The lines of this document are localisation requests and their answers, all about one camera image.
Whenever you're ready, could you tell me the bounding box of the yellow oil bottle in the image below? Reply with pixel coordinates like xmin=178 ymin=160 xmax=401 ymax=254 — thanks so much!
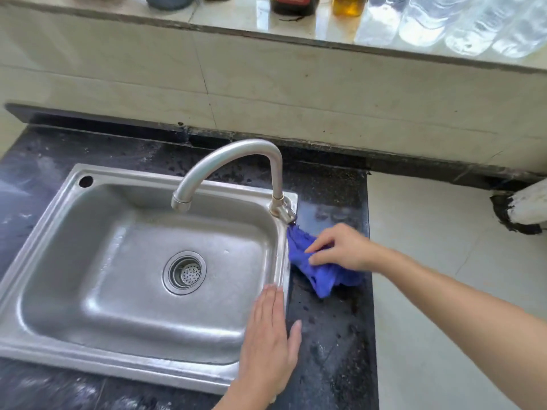
xmin=332 ymin=0 xmax=369 ymax=18

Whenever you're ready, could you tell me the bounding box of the person's left hand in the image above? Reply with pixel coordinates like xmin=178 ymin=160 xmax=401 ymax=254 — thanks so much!
xmin=233 ymin=284 xmax=303 ymax=401

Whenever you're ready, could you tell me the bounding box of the white pipe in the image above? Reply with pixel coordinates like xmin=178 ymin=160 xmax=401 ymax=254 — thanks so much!
xmin=507 ymin=178 xmax=547 ymax=227

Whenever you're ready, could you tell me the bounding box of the round steel drain strainer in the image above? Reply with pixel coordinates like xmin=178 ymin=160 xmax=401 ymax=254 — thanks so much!
xmin=162 ymin=250 xmax=207 ymax=296

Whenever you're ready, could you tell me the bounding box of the grey-blue bowl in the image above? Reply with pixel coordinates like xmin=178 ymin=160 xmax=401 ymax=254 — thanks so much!
xmin=142 ymin=0 xmax=196 ymax=11

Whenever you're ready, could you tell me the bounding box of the dark sauce bottle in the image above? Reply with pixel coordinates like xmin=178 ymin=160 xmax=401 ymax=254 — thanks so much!
xmin=270 ymin=0 xmax=321 ymax=17

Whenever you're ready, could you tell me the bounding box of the blue cleaning cloth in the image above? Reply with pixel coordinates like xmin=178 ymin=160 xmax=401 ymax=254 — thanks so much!
xmin=286 ymin=224 xmax=365 ymax=300

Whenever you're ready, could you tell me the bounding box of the stainless steel sink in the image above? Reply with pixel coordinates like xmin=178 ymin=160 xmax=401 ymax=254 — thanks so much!
xmin=0 ymin=163 xmax=299 ymax=396

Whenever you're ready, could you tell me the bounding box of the person's left forearm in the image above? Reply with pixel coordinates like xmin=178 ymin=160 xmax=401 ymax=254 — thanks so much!
xmin=213 ymin=380 xmax=279 ymax=410

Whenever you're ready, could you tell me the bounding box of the clear plastic bottle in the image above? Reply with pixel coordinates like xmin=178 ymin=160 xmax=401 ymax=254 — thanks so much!
xmin=491 ymin=0 xmax=547 ymax=59
xmin=399 ymin=0 xmax=475 ymax=48
xmin=444 ymin=0 xmax=524 ymax=56
xmin=354 ymin=0 xmax=413 ymax=47

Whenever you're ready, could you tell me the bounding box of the person's right forearm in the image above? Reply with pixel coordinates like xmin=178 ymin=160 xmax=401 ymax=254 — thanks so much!
xmin=377 ymin=247 xmax=547 ymax=410

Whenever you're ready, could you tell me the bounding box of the curved steel faucet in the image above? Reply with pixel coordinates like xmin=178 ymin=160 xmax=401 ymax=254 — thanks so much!
xmin=171 ymin=138 xmax=297 ymax=225

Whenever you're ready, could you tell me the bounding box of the person's right hand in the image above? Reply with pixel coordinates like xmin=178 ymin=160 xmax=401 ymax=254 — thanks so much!
xmin=304 ymin=222 xmax=386 ymax=274

